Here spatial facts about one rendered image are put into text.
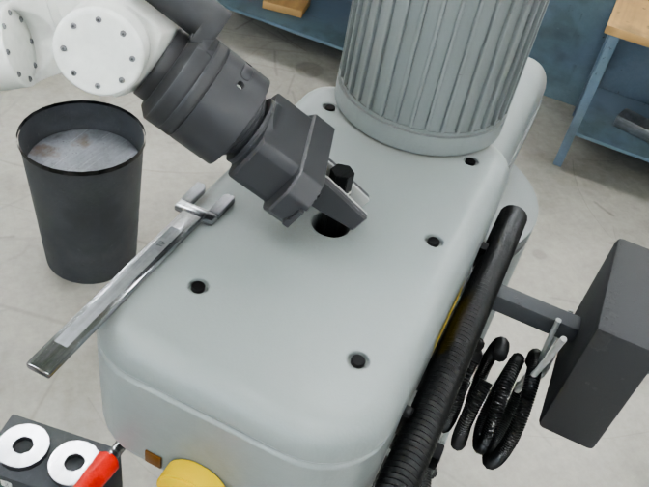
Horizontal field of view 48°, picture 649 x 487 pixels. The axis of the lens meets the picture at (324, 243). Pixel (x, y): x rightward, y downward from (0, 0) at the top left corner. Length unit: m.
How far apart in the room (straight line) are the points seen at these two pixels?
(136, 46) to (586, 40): 4.59
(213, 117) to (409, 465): 0.32
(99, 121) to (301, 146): 2.61
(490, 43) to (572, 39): 4.31
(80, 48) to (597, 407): 0.76
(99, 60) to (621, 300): 0.69
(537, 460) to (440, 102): 2.35
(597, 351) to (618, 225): 3.33
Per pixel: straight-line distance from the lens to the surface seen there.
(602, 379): 0.99
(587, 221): 4.20
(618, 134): 4.60
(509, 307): 1.06
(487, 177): 0.80
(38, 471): 1.46
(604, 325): 0.95
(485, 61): 0.76
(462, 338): 0.74
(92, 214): 2.95
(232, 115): 0.59
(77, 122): 3.22
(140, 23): 0.58
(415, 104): 0.77
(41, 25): 0.67
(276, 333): 0.58
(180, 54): 0.60
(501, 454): 1.12
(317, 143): 0.64
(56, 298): 3.21
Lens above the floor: 2.33
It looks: 42 degrees down
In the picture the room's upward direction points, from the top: 12 degrees clockwise
